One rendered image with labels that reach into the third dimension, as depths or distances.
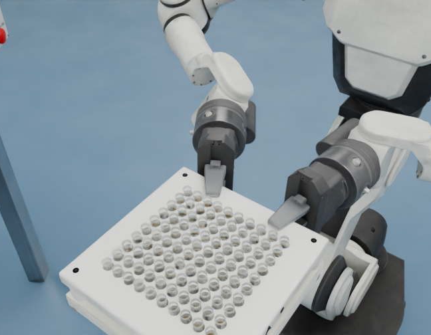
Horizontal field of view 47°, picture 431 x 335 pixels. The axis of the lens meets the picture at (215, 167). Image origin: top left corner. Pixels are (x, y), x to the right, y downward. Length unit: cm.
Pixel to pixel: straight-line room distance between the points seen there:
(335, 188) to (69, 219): 158
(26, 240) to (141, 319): 125
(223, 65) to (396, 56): 32
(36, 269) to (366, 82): 135
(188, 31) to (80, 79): 209
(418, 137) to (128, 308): 48
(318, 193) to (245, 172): 162
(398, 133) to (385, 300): 99
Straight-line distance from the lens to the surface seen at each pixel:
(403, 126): 81
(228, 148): 71
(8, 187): 163
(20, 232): 177
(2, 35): 140
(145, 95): 281
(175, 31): 99
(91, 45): 339
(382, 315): 167
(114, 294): 60
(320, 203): 67
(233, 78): 87
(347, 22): 99
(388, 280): 176
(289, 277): 61
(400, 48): 97
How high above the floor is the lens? 152
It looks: 41 degrees down
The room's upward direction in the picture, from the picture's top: straight up
